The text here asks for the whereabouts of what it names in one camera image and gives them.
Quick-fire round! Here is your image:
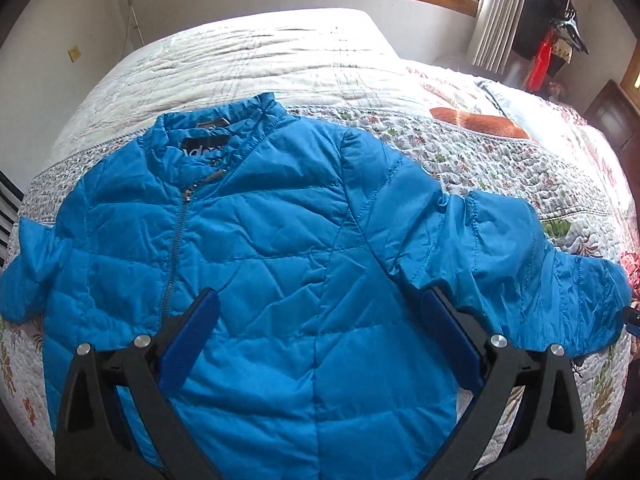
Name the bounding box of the blue quilted puffer jacket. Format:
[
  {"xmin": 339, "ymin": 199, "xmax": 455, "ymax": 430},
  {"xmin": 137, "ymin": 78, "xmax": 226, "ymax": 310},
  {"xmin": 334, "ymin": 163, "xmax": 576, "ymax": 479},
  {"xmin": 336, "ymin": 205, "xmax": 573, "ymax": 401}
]
[{"xmin": 1, "ymin": 93, "xmax": 631, "ymax": 479}]

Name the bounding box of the dark wooden door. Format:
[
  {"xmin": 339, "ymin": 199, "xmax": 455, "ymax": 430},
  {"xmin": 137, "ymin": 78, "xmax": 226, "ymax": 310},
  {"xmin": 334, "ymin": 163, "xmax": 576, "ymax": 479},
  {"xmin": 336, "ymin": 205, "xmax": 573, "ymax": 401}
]
[{"xmin": 584, "ymin": 79, "xmax": 639, "ymax": 154}]

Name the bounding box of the white pleated curtain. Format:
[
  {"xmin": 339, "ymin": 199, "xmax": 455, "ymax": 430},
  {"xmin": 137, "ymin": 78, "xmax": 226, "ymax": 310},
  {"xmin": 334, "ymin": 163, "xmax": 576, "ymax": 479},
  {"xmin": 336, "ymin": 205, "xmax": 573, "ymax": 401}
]
[{"xmin": 466, "ymin": 0, "xmax": 525, "ymax": 75}]

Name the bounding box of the floral quilted bedspread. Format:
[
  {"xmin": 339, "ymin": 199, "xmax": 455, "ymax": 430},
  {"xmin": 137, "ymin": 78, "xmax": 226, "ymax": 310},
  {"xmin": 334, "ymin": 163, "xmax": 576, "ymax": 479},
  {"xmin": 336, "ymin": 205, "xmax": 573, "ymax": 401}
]
[{"xmin": 1, "ymin": 9, "xmax": 638, "ymax": 469}]

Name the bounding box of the yellow wall socket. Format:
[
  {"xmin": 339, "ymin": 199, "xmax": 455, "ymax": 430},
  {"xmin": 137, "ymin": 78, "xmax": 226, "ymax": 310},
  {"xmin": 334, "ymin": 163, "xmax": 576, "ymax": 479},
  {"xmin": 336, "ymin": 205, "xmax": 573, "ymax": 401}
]
[{"xmin": 67, "ymin": 46, "xmax": 81, "ymax": 63}]

